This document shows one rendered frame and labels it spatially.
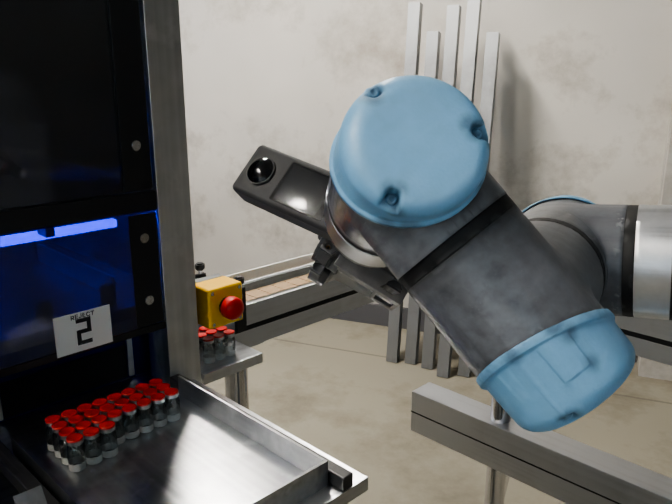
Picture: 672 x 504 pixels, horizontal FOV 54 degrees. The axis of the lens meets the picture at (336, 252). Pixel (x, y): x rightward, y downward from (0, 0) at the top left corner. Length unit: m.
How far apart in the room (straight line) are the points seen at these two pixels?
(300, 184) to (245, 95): 3.32
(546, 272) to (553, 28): 3.03
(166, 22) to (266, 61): 2.72
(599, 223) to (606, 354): 0.13
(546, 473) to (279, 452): 0.89
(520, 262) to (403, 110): 0.09
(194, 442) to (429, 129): 0.74
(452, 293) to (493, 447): 1.41
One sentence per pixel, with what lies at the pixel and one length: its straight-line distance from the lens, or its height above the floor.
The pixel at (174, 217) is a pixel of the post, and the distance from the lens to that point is 1.07.
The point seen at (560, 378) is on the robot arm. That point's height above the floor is 1.24.
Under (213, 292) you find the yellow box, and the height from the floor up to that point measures 1.03.
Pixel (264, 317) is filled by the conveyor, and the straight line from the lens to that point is 1.37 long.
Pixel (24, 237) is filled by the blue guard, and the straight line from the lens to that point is 0.97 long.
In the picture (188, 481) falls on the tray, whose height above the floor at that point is 0.88.
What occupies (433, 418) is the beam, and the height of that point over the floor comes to 0.50.
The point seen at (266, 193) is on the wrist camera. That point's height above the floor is 1.29.
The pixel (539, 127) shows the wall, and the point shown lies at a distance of 3.35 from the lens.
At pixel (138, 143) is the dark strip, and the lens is 1.02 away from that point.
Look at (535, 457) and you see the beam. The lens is 1.68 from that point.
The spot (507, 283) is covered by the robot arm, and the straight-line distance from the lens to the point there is 0.33.
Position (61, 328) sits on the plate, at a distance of 1.02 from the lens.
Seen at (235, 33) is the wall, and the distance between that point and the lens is 3.85.
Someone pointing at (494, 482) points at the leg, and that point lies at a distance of 1.80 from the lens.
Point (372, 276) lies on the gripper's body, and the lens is 0.52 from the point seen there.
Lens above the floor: 1.39
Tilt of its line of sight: 15 degrees down
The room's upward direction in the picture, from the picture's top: straight up
